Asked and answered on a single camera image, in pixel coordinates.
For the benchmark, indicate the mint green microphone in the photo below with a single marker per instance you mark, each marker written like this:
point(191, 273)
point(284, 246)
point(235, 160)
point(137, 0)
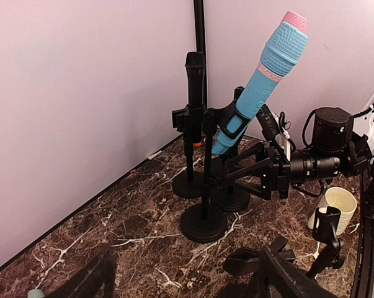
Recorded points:
point(35, 293)

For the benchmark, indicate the black right corner post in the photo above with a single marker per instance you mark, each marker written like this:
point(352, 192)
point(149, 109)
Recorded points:
point(200, 39)

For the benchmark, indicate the pink microphone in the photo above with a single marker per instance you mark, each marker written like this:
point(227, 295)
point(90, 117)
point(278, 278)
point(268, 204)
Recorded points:
point(295, 20)

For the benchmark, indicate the black stand of green microphone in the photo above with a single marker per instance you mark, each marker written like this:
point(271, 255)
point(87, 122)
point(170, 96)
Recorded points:
point(325, 226)

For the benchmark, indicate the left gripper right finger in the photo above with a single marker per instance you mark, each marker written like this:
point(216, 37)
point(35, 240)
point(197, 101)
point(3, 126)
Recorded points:
point(285, 278)

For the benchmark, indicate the tall black microphone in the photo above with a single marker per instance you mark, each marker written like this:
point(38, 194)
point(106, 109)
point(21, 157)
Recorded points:
point(195, 67)

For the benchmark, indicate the black stand of tall microphone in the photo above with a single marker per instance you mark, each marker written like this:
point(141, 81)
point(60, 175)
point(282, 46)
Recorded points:
point(188, 121)

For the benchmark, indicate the cream ribbed mug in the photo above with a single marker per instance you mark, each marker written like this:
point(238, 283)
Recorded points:
point(341, 203)

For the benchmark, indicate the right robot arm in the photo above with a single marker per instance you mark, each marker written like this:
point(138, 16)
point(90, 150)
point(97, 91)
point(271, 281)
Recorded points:
point(341, 143)

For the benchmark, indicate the black stand of blue microphone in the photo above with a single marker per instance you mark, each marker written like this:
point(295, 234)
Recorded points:
point(206, 222)

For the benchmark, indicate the black stand of pink microphone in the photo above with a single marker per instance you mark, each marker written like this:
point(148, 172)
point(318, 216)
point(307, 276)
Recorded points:
point(228, 199)

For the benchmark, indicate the blue microphone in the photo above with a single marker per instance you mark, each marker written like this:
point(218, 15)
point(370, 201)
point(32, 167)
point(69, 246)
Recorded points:
point(281, 53)

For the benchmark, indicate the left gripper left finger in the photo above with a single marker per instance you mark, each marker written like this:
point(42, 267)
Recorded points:
point(88, 281)

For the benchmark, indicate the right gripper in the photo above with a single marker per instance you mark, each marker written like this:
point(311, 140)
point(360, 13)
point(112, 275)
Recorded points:
point(272, 168)

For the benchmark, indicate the black stand of beige microphone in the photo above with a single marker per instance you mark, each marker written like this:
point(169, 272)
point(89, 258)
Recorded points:
point(246, 260)

